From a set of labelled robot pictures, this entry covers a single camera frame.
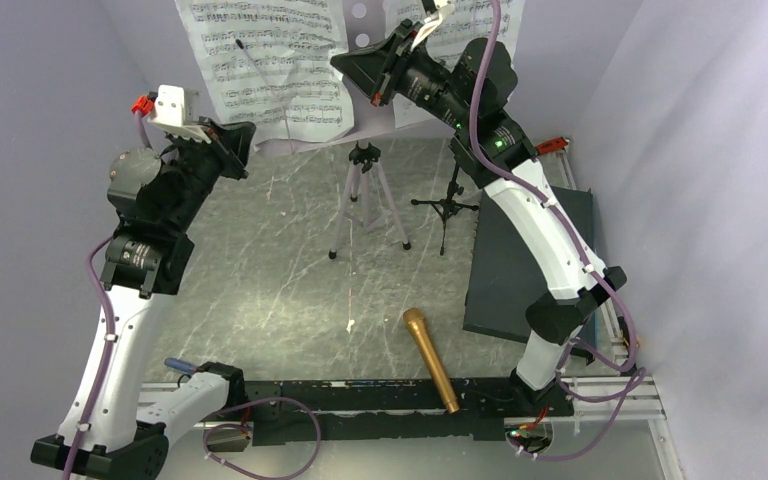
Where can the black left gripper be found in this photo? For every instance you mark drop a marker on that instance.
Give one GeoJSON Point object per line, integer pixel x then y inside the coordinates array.
{"type": "Point", "coordinates": [231, 150]}

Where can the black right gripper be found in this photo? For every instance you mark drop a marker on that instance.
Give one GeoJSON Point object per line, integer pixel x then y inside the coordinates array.
{"type": "Point", "coordinates": [371, 68]}

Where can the sheet music page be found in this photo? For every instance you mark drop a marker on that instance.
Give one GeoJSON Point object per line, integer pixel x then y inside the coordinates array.
{"type": "Point", "coordinates": [470, 19]}
{"type": "Point", "coordinates": [268, 63]}

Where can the black microphone shock-mount stand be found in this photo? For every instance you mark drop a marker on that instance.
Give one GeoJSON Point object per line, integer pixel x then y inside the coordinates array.
{"type": "Point", "coordinates": [448, 207]}

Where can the gold microphone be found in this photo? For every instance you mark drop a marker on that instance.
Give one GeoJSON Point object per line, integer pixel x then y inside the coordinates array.
{"type": "Point", "coordinates": [416, 324]}

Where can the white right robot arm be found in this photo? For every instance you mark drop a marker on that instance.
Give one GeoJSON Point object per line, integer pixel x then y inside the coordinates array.
{"type": "Point", "coordinates": [492, 148]}

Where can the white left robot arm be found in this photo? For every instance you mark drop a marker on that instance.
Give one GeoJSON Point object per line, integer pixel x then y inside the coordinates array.
{"type": "Point", "coordinates": [106, 433]}

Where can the blue marker pen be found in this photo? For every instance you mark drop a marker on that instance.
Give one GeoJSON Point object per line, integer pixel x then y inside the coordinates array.
{"type": "Point", "coordinates": [178, 365]}

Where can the dark rectangular equipment case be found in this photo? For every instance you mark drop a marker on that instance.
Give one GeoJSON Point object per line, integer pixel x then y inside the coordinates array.
{"type": "Point", "coordinates": [504, 280]}

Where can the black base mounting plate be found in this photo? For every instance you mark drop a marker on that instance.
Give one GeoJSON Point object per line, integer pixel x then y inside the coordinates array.
{"type": "Point", "coordinates": [305, 410]}

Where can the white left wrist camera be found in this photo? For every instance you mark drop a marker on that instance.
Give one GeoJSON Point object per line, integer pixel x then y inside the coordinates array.
{"type": "Point", "coordinates": [170, 110]}

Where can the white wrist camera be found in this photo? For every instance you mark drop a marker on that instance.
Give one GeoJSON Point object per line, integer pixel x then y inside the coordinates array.
{"type": "Point", "coordinates": [436, 12]}
{"type": "Point", "coordinates": [170, 110]}

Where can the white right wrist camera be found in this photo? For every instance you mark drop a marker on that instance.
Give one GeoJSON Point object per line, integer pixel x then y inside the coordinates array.
{"type": "Point", "coordinates": [436, 12]}

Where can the red-handled adjustable wrench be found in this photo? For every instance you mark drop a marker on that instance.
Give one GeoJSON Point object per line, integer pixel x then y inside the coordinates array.
{"type": "Point", "coordinates": [552, 145]}

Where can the aluminium frame rails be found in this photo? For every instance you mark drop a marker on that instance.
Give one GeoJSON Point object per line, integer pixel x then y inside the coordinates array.
{"type": "Point", "coordinates": [635, 401]}

